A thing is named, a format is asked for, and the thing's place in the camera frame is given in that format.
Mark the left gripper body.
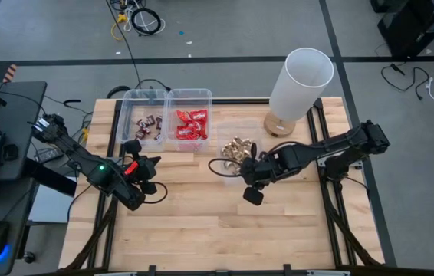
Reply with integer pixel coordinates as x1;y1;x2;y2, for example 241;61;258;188
123;139;159;196

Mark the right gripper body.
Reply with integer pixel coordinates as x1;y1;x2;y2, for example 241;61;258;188
242;142;275;206

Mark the clear plastic bin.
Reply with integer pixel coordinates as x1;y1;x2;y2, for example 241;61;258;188
116;88;169;152
165;87;214;153
215;117;266;186

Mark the white box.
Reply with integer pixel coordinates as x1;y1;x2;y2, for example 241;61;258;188
28;183;74;224

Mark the black box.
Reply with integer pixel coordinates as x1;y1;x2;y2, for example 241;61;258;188
23;156;79;197

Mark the dark flat rectangular device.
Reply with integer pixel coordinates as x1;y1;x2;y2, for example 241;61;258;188
34;148;64;164

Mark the white label strip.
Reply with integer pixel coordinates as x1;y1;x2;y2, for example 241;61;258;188
307;270;351;276

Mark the white shade table lamp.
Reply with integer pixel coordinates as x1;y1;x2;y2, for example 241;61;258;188
263;47;335;138

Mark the grey desk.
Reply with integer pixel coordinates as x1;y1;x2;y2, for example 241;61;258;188
0;80;48;276

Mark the small black desk device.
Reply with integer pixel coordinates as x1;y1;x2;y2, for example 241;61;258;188
2;143;19;162

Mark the orange black striped marker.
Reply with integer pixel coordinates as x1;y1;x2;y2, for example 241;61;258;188
2;64;18;84

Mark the black cabinet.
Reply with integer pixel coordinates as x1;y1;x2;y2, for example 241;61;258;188
370;0;434;59

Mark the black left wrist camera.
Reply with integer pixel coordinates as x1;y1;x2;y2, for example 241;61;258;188
136;157;158;182

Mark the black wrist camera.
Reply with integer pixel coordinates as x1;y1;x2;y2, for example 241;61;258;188
136;157;158;182
238;157;257;186

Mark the red cable tag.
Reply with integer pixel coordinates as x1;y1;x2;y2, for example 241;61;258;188
123;160;140;176

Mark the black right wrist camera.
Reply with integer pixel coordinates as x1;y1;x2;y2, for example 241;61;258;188
238;157;257;186

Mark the black aluminium frame rail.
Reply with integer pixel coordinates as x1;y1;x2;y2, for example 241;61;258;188
63;98;126;271
211;97;271;105
304;97;385;269

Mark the black cable bundle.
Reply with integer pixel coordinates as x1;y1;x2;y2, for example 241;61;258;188
105;78;173;100

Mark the long thin black cable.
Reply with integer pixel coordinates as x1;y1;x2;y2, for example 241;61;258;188
105;0;142;91

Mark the tangled white cable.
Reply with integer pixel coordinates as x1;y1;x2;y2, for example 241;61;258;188
123;0;167;35

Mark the coiled black cable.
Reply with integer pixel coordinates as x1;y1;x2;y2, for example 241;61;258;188
130;7;163;37

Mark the yellow cable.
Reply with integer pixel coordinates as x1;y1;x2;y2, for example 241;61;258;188
110;13;128;41

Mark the black cable with plug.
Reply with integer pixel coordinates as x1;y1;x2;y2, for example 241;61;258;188
380;63;431;101

